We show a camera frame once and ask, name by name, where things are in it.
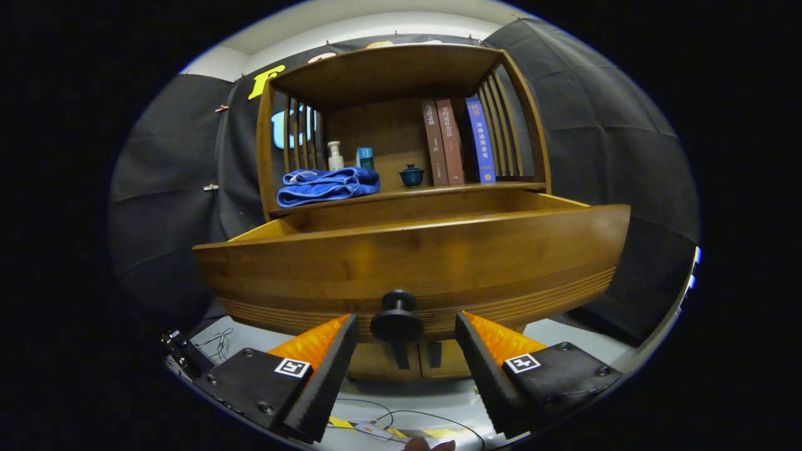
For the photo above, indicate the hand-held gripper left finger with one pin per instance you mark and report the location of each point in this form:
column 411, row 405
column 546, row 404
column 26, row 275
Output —
column 326, row 376

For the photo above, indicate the black floor device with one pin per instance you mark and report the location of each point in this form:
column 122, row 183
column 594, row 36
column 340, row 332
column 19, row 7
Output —
column 185, row 357

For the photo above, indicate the wooden drawer with black knob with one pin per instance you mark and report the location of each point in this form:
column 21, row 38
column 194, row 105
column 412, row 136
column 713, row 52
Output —
column 438, row 257

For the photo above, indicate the black backdrop cloth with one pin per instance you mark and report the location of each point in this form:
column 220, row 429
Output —
column 626, row 156

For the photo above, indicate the wooden cabinet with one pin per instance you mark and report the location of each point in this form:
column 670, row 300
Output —
column 388, row 75

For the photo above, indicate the wooden countertop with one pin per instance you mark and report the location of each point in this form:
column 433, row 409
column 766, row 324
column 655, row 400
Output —
column 438, row 190

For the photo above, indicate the dark brown book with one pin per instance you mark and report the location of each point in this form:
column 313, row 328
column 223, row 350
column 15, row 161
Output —
column 434, row 144

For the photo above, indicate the teal bottle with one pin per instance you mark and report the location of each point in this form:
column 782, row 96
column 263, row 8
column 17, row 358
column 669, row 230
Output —
column 366, row 160

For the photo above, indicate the blue lidded teacup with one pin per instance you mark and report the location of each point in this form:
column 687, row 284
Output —
column 411, row 177

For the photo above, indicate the blue book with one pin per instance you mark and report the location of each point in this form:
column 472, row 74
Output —
column 481, row 141

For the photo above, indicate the white pump bottle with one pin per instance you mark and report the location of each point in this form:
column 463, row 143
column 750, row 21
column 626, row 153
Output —
column 335, row 161

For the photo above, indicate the yellow striped floor tape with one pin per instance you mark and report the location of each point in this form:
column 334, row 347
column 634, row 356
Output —
column 341, row 423

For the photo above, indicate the folded blue towel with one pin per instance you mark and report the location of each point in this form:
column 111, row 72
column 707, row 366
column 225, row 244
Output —
column 326, row 188

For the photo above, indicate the reddish brown book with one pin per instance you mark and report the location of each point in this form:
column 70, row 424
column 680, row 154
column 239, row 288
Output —
column 451, row 144

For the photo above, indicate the wooden cabinet door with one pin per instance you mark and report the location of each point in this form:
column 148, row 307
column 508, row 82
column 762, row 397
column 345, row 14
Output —
column 369, row 364
column 454, row 363

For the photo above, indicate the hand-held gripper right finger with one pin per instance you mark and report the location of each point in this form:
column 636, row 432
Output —
column 485, row 369

